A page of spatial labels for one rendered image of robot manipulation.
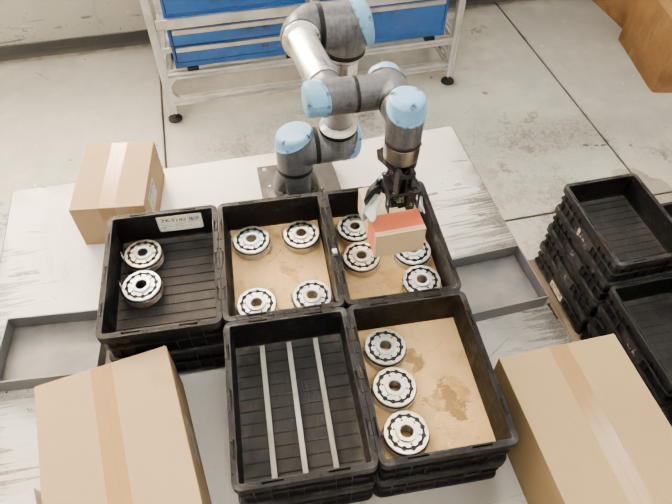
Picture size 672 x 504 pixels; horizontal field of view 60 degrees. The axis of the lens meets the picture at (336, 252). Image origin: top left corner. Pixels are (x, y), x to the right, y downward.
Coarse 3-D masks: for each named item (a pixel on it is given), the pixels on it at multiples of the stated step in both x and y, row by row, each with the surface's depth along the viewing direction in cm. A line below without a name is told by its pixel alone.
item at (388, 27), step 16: (320, 0) 301; (432, 0) 315; (448, 0) 318; (384, 16) 316; (400, 16) 318; (416, 16) 320; (432, 16) 322; (384, 32) 323; (400, 32) 326; (416, 32) 328; (432, 32) 331
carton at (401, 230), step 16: (384, 208) 137; (400, 208) 137; (416, 208) 137; (368, 224) 137; (384, 224) 134; (400, 224) 134; (416, 224) 134; (368, 240) 140; (384, 240) 133; (400, 240) 134; (416, 240) 135
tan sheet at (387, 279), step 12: (384, 264) 163; (396, 264) 163; (432, 264) 163; (348, 276) 160; (372, 276) 160; (384, 276) 160; (396, 276) 160; (348, 288) 158; (360, 288) 158; (372, 288) 158; (384, 288) 158; (396, 288) 158
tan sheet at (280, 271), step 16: (288, 224) 172; (272, 240) 169; (320, 240) 169; (272, 256) 165; (288, 256) 165; (304, 256) 165; (320, 256) 165; (240, 272) 161; (256, 272) 161; (272, 272) 161; (288, 272) 161; (304, 272) 161; (320, 272) 161; (240, 288) 158; (272, 288) 158; (288, 288) 158; (288, 304) 154
